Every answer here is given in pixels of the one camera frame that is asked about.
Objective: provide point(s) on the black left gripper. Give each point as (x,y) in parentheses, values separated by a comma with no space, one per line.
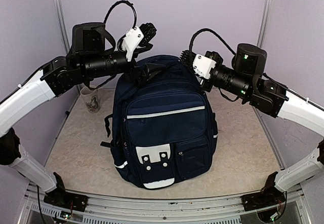
(133,74)

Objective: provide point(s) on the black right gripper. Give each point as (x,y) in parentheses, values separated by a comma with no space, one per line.
(206,86)

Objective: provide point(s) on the navy blue backpack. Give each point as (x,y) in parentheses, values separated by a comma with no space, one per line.
(163,132)

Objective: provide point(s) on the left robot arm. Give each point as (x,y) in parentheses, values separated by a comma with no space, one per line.
(92,55)

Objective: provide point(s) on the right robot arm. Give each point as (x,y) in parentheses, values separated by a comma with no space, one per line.
(246,79)

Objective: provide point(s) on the white ceramic mug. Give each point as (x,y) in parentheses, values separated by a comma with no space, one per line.
(92,99)

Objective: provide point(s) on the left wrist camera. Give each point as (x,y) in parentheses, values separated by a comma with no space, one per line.
(137,40)

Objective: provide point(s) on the right aluminium corner post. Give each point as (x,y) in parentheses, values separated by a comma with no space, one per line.
(264,23)

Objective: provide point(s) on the aluminium corner post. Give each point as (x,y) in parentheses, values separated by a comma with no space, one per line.
(264,23)
(62,26)

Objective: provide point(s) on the left aluminium corner post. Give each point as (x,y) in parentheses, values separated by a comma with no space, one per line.
(62,26)

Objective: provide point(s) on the metal front rail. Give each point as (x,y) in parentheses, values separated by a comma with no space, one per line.
(109,209)

